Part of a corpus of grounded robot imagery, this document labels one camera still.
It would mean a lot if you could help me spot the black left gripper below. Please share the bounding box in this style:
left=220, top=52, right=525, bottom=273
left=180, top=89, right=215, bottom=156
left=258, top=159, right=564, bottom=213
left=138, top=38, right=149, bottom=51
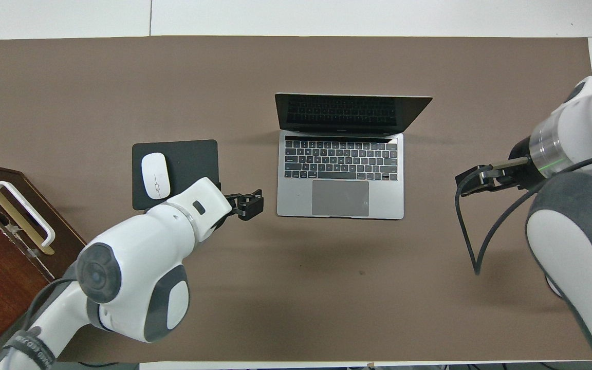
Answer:
left=214, top=189, right=265, bottom=229

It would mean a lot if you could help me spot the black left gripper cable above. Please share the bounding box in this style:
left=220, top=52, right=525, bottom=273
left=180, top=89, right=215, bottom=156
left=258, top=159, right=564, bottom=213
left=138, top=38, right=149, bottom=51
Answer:
left=21, top=277, right=78, bottom=335

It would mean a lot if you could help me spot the white computer mouse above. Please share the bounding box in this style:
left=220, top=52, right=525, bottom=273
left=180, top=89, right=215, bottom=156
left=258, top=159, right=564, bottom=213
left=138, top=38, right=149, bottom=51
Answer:
left=141, top=153, right=171, bottom=200

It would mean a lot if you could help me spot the black mouse pad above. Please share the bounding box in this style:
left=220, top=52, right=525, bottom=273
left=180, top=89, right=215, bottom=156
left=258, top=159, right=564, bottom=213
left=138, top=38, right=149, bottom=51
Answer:
left=132, top=139, right=222, bottom=211

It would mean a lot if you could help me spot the grey Apple laptop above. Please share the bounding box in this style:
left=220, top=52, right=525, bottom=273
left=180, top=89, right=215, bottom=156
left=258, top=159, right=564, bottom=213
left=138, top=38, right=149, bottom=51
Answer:
left=274, top=92, right=433, bottom=220

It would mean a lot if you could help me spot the white box handle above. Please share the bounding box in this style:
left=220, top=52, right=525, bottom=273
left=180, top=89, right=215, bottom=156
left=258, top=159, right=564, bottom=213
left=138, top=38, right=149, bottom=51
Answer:
left=0, top=181, right=56, bottom=248

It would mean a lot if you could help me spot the brown paper table mat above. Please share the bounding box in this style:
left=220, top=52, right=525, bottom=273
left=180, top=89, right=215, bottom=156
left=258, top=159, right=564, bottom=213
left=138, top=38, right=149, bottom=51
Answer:
left=0, top=36, right=592, bottom=363

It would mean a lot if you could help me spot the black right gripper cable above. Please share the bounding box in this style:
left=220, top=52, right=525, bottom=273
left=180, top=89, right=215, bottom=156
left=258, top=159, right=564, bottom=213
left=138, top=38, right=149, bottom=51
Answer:
left=455, top=152, right=592, bottom=275

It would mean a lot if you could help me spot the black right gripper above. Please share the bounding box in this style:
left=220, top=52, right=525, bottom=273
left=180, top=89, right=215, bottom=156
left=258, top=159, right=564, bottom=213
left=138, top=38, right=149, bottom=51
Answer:
left=455, top=135, right=542, bottom=197

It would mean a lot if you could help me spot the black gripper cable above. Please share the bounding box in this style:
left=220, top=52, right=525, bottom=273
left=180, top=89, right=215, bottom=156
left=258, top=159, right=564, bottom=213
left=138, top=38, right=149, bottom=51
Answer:
left=21, top=277, right=78, bottom=335
left=455, top=152, right=592, bottom=275

